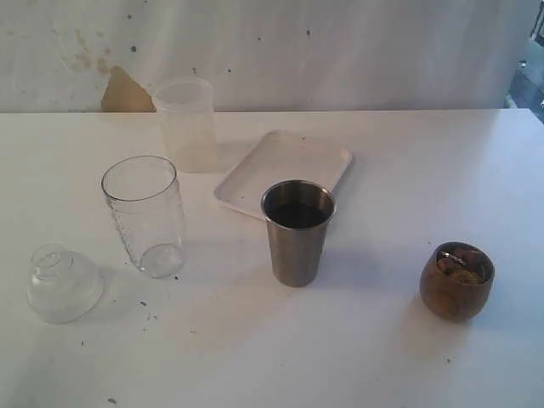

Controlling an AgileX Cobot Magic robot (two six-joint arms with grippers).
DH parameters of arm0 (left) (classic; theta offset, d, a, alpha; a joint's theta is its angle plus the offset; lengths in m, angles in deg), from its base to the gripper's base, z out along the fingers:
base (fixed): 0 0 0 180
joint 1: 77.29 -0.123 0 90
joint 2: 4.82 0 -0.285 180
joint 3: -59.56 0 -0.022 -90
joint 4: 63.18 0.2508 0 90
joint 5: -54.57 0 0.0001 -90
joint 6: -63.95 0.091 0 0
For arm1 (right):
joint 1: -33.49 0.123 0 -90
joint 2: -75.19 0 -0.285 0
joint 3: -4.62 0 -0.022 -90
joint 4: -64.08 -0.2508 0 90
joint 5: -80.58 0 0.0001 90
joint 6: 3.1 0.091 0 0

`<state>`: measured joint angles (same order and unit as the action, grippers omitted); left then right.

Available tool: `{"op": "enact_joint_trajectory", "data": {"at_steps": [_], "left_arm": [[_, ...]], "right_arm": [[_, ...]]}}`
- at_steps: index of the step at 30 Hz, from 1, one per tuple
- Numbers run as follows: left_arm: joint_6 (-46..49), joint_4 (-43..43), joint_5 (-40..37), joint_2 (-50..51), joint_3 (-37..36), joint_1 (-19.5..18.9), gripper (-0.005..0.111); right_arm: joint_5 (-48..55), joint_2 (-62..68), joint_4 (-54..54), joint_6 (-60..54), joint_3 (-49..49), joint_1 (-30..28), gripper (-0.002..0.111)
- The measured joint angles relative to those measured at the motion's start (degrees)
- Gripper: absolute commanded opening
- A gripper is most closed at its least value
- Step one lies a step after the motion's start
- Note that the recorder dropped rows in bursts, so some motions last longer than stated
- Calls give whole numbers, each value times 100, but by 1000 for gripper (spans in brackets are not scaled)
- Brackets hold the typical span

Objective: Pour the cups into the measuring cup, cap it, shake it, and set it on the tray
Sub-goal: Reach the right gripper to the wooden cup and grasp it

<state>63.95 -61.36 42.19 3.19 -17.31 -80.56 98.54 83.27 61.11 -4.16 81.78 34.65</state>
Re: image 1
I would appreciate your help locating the stainless steel cup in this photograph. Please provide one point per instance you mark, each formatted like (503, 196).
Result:
(297, 213)

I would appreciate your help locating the coins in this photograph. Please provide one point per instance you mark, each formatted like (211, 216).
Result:
(463, 266)

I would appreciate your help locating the clear dome lid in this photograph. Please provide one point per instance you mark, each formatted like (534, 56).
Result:
(63, 284)

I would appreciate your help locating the clear plastic shaker cup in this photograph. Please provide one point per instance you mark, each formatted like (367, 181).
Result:
(143, 195)

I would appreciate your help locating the white rectangular tray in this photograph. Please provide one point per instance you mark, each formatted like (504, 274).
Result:
(278, 156)

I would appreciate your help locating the round wooden bowl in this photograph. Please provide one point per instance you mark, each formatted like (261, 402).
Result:
(448, 299)

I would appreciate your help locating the translucent lidded plastic container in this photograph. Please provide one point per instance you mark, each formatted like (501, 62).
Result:
(186, 115)

